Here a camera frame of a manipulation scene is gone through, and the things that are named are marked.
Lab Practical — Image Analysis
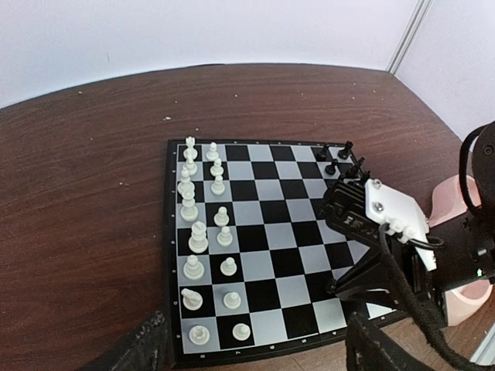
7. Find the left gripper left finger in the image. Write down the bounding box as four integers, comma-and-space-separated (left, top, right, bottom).
78, 311, 167, 370

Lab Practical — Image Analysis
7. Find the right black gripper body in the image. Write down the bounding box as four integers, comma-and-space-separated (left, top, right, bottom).
324, 124, 494, 313

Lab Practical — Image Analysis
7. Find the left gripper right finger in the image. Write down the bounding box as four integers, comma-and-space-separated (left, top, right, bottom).
345, 312, 429, 371

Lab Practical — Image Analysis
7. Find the black knight chess piece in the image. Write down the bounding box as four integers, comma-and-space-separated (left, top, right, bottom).
344, 157, 365, 179

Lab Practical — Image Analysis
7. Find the black and white chessboard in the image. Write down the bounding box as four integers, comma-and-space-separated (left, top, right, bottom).
163, 139, 403, 369

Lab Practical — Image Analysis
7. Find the black rook corner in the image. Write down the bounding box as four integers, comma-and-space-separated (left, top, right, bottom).
337, 141, 353, 159

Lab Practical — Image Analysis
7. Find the pink double pet bowl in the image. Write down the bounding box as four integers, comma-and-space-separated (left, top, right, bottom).
428, 175, 493, 327

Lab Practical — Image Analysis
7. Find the white knight piece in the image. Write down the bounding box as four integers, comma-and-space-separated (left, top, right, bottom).
181, 288, 203, 311

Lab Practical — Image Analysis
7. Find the white pawn near corner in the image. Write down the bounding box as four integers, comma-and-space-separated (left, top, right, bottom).
232, 323, 251, 342

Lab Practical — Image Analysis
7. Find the white bishop piece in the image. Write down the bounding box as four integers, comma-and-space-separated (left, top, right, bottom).
180, 190, 199, 222

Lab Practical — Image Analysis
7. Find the white queen piece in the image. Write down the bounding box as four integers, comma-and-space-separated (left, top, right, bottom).
177, 166, 196, 197

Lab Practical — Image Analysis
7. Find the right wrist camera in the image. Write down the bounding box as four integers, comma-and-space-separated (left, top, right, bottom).
319, 177, 438, 271

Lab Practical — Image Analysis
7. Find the right aluminium frame post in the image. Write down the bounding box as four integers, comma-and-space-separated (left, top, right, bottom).
385, 0, 434, 75

